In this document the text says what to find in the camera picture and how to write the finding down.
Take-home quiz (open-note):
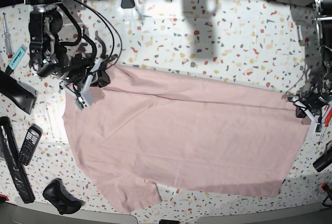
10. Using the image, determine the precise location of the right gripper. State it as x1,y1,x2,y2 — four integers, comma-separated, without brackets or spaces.
61,55,110,89

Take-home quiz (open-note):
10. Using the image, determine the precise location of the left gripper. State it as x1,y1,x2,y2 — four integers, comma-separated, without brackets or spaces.
293,86,329,118

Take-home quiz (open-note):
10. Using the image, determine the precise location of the pink T-shirt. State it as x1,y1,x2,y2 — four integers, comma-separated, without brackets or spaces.
63,66,308,213

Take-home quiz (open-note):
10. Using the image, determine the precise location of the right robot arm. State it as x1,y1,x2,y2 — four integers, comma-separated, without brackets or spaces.
24,0,110,91

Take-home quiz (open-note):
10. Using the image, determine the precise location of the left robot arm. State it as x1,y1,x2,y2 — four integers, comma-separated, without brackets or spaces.
291,0,331,123

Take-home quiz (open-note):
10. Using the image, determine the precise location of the small red black clip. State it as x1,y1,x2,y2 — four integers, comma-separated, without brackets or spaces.
321,183,329,191

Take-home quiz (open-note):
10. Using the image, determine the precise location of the black remote control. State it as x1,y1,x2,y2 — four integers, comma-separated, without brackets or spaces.
18,124,43,166

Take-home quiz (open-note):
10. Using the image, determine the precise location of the turquoise highlighter marker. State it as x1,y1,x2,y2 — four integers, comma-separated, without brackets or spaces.
5,45,27,76

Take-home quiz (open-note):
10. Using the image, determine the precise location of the black game controller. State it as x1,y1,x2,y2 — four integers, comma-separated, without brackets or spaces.
43,178,84,215

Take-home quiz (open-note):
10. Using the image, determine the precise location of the long black wrapped bar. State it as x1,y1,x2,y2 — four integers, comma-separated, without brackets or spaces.
1,117,35,204

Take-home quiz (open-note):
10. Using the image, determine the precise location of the red clamp at left edge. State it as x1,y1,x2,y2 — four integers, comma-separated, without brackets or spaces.
0,194,8,204

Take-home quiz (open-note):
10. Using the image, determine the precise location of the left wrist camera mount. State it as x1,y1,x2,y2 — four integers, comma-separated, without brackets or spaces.
305,109,323,133

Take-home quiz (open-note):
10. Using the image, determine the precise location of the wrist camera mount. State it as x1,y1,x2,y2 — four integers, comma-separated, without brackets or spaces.
305,109,323,133
60,75,94,110

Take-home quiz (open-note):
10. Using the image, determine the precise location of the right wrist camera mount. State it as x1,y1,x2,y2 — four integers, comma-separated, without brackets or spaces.
60,75,94,110

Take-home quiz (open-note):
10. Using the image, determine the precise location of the red handle screwdriver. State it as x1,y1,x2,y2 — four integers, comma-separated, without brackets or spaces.
318,105,331,144

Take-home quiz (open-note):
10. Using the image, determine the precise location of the black cable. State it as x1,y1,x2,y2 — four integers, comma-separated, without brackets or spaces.
46,0,124,66

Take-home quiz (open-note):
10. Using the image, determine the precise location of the black cylinder with wires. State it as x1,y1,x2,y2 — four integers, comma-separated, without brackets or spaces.
313,141,331,172

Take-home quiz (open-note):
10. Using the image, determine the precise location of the clear handle screwdriver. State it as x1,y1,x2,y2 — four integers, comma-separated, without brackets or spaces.
3,13,13,59

